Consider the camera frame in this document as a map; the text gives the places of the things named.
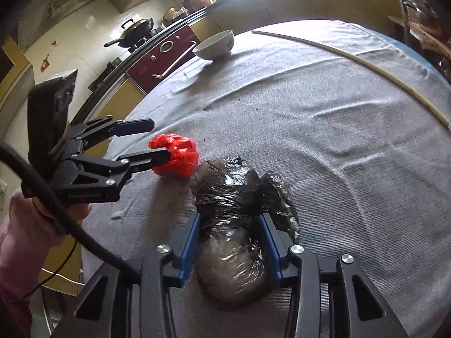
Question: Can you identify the person's left hand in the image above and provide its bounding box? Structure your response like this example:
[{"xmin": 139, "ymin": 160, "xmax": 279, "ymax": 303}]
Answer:
[{"xmin": 32, "ymin": 197, "xmax": 92, "ymax": 228}]

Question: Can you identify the thin black cable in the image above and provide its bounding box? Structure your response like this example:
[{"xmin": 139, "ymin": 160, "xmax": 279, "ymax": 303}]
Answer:
[{"xmin": 24, "ymin": 237, "xmax": 79, "ymax": 301}]

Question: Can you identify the grey tablecloth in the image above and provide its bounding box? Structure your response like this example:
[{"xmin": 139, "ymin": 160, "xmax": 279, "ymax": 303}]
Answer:
[{"xmin": 79, "ymin": 19, "xmax": 451, "ymax": 338}]

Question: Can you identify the black wok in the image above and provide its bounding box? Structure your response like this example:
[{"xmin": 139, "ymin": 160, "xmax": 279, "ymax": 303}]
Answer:
[{"xmin": 103, "ymin": 17, "xmax": 155, "ymax": 48}]

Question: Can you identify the wall poster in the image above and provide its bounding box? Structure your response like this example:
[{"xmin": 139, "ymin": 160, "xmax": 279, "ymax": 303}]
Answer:
[{"xmin": 44, "ymin": 0, "xmax": 87, "ymax": 20}]

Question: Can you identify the blue under cloth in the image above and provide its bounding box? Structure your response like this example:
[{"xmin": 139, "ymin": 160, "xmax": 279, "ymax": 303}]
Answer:
[{"xmin": 373, "ymin": 30, "xmax": 451, "ymax": 86}]

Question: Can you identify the black gas stove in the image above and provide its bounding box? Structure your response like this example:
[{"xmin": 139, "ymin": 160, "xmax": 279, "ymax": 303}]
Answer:
[{"xmin": 129, "ymin": 30, "xmax": 166, "ymax": 55}]

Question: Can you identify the thick black cable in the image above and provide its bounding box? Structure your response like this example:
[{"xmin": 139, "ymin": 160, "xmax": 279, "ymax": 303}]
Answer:
[{"xmin": 0, "ymin": 143, "xmax": 142, "ymax": 279}]

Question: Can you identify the long pale thin stick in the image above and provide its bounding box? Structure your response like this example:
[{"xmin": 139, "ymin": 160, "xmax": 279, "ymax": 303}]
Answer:
[{"xmin": 251, "ymin": 30, "xmax": 451, "ymax": 129}]

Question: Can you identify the black plastic bag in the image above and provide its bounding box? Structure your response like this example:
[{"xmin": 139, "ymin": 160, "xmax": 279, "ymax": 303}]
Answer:
[{"xmin": 190, "ymin": 155, "xmax": 300, "ymax": 307}]

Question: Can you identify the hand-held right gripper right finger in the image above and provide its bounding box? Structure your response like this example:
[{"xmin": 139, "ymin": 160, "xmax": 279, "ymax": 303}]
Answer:
[{"xmin": 258, "ymin": 213, "xmax": 411, "ymax": 338}]

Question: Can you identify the white ceramic bowl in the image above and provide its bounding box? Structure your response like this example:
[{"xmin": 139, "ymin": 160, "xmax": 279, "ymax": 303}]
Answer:
[{"xmin": 193, "ymin": 30, "xmax": 235, "ymax": 60}]

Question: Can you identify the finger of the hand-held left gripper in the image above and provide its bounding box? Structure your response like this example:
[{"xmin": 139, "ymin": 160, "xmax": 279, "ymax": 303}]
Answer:
[
  {"xmin": 53, "ymin": 147, "xmax": 173, "ymax": 204},
  {"xmin": 68, "ymin": 115, "xmax": 156, "ymax": 150}
]

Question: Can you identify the dark red oven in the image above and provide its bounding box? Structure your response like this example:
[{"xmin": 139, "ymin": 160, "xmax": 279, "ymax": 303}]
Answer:
[{"xmin": 126, "ymin": 25, "xmax": 201, "ymax": 95}]

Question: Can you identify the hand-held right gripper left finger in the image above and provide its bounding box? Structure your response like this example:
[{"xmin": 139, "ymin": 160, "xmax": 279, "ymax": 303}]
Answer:
[{"xmin": 53, "ymin": 213, "xmax": 202, "ymax": 338}]

